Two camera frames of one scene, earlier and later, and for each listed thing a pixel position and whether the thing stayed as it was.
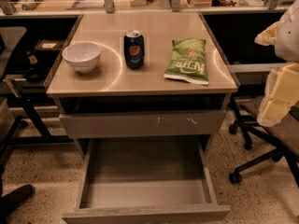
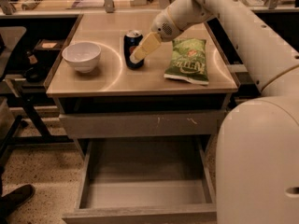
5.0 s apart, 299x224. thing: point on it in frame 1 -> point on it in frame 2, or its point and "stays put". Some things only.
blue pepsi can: [134, 47] stays put
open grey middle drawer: [146, 180] stays put
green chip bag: [188, 62] stays put
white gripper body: [289, 39] -> [163, 25]
